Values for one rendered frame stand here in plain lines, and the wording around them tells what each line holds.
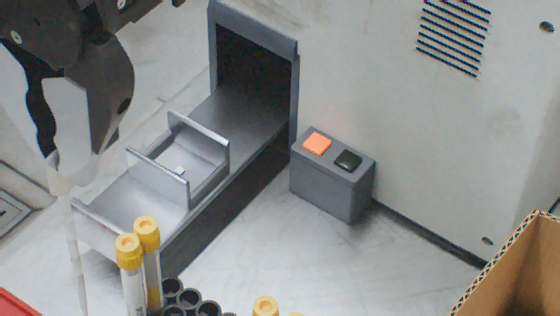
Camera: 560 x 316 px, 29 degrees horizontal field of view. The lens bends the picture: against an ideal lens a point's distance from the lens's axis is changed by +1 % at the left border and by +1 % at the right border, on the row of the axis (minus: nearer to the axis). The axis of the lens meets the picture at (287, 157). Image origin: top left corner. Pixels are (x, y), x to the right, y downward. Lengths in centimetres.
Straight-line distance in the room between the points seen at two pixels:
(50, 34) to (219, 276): 39
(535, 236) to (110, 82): 33
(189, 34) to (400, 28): 159
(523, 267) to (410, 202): 14
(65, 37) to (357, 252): 43
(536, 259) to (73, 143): 32
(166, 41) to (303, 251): 149
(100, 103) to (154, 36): 184
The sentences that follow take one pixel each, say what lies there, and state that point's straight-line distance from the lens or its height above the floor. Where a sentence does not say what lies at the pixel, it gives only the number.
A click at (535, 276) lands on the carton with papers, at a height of 97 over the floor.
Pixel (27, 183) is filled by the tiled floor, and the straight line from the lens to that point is 204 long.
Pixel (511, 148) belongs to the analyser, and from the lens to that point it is 72.
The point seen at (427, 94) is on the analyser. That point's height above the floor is 101.
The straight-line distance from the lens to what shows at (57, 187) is 52.
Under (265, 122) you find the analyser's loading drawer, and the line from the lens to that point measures 84.
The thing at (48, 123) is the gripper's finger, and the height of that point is 116.
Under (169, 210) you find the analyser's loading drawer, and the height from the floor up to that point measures 91.
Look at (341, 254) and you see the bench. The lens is 81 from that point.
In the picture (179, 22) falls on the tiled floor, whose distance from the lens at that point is 231.
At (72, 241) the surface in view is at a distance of 56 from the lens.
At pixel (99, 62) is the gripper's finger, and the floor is 123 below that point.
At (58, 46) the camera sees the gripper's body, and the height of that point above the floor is 123.
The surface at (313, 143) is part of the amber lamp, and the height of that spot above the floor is 93.
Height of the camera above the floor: 153
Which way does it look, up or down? 48 degrees down
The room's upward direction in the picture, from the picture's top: 2 degrees clockwise
